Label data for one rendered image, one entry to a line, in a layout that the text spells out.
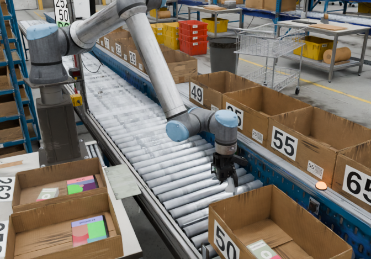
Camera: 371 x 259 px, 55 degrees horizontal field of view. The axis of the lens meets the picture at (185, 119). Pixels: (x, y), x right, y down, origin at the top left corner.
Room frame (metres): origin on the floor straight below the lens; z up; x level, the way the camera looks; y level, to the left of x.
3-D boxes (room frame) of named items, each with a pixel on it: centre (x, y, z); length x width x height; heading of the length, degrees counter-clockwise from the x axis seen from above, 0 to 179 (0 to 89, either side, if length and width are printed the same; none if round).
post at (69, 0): (2.45, 0.74, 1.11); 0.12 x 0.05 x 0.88; 28
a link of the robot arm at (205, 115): (1.37, -0.07, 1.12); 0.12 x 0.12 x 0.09; 52
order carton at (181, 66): (2.81, 0.11, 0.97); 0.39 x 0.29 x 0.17; 28
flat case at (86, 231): (1.09, 0.38, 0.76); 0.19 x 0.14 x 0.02; 19
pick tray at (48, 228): (1.05, 0.46, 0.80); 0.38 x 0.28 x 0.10; 111
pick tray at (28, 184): (1.36, 0.57, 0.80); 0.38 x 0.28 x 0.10; 110
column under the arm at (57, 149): (1.77, 0.70, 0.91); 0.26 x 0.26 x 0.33; 22
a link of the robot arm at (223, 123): (1.30, -0.16, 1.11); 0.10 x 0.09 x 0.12; 52
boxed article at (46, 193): (1.31, 0.63, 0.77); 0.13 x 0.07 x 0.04; 3
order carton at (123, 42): (3.53, 0.49, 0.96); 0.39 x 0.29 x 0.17; 27
